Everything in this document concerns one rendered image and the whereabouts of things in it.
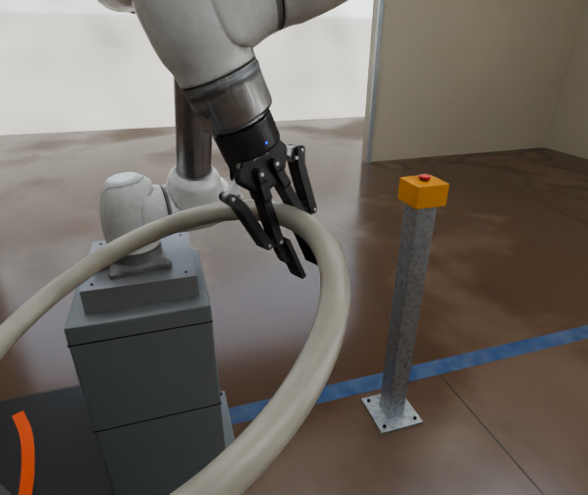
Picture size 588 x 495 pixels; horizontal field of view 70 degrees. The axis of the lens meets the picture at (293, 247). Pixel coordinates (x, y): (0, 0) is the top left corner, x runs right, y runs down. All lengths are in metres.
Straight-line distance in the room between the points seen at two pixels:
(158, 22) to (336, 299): 0.31
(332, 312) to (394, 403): 1.61
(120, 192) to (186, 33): 0.85
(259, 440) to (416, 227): 1.24
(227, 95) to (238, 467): 0.34
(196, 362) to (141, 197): 0.53
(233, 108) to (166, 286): 0.88
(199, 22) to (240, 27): 0.04
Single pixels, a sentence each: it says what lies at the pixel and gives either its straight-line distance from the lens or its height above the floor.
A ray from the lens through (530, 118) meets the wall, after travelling 7.47.
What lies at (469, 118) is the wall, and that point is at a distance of 6.73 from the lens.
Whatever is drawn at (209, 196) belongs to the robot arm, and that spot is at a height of 1.09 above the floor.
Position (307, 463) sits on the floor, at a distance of 1.86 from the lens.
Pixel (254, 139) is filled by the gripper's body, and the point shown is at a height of 1.40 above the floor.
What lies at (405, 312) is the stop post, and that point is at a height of 0.57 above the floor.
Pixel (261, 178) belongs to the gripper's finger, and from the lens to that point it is 0.52.
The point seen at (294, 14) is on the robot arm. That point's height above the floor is 1.52.
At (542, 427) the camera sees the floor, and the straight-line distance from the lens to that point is 2.24.
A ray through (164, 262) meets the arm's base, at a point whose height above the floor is 0.89.
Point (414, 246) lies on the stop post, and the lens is 1.52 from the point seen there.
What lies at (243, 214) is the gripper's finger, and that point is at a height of 1.31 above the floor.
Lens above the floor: 1.50
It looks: 26 degrees down
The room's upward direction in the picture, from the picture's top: straight up
